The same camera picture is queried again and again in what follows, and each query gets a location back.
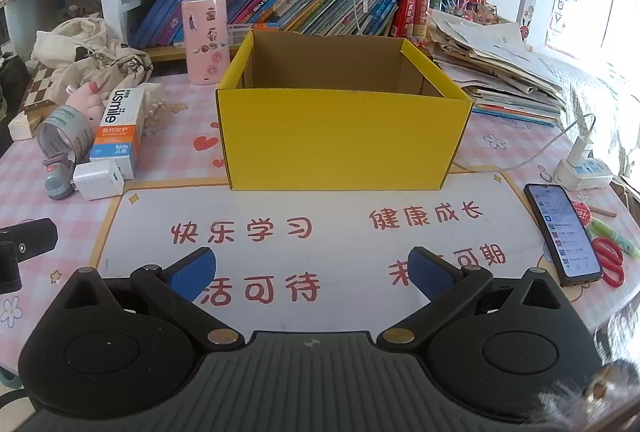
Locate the pink checkered desktop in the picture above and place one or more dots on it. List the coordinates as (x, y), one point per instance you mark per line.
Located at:
(165, 162)

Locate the green pen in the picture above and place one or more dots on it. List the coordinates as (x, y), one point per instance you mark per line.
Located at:
(617, 238)

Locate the beige cloth bag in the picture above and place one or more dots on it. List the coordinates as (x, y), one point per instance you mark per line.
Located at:
(85, 42)

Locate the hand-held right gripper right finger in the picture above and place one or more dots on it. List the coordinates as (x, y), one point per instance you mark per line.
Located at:
(427, 272)

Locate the red scissors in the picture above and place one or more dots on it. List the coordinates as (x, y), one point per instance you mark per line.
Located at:
(602, 246)

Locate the pink plush toy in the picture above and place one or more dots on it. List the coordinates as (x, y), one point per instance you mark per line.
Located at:
(90, 100)

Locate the white power strip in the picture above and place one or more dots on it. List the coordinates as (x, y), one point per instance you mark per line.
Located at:
(585, 174)

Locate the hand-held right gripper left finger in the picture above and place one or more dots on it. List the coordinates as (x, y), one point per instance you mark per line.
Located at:
(192, 274)

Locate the clear packing tape roll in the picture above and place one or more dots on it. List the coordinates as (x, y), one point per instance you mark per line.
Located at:
(75, 127)

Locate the white orange toothpaste box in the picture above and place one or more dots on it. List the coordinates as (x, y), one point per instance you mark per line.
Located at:
(117, 127)

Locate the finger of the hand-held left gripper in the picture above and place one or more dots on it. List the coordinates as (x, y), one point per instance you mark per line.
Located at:
(35, 234)

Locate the cream tissue pack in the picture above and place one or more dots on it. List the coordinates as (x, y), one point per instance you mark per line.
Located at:
(22, 128)

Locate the black smartphone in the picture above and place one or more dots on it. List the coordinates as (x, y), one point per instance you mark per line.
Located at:
(562, 232)

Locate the pink cylindrical humidifier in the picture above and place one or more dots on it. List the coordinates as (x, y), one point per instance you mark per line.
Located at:
(205, 42)

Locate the yellow cardboard box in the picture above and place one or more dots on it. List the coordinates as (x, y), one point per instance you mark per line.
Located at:
(340, 137)

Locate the stack of papers and booklets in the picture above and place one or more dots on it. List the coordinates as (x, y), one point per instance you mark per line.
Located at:
(500, 72)

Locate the colourful trinket pile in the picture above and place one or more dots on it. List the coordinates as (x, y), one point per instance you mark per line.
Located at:
(470, 12)

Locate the white charger cube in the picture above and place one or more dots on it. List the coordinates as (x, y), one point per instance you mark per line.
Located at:
(97, 182)

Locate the wooden chessboard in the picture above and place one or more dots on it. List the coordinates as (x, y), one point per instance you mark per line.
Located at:
(40, 85)

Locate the white plug adapter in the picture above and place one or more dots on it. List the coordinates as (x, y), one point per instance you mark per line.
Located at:
(580, 150)

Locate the pink grey roller stamp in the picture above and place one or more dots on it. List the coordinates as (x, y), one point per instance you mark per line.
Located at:
(57, 182)

